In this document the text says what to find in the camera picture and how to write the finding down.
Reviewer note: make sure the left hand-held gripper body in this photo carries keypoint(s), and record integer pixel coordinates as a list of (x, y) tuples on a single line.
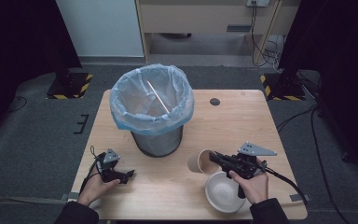
[(106, 170)]

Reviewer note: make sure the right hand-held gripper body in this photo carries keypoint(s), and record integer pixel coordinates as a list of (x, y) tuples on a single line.
[(245, 165)]

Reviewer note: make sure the brown paper cup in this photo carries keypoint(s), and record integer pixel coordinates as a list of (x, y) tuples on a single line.
[(195, 163)]

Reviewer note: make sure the white disposable bowl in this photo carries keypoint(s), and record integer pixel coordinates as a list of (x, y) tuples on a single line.
[(222, 193)]

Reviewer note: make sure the metal mesh trash bin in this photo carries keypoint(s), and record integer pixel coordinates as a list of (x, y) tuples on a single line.
[(158, 144)]

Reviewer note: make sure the translucent blue bin bag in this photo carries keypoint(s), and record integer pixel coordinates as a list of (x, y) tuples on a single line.
[(130, 93)]

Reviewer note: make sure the wooden chopstick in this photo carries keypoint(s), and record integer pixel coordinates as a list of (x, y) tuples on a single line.
[(158, 97)]

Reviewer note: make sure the person's left hand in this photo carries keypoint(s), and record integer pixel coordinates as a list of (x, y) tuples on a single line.
[(95, 188)]

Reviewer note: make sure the person's right hand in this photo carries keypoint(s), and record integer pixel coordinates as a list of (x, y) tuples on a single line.
[(254, 188)]

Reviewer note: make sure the dark round table grommet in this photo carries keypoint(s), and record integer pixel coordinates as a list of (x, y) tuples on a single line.
[(214, 101)]

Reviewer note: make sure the black striped stand base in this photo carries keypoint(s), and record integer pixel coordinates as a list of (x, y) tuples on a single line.
[(70, 87), (281, 90)]

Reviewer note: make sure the dark curtain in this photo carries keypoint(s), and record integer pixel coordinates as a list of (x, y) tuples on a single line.
[(338, 62), (18, 46)]

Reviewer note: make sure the light wooden cabinet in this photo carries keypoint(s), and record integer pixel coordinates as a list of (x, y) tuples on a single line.
[(199, 18)]

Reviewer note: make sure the grey table bracket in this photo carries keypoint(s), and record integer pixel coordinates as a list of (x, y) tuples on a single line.
[(70, 196), (299, 197)]

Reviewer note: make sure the white wall outlet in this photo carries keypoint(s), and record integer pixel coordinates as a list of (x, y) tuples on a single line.
[(258, 2)]

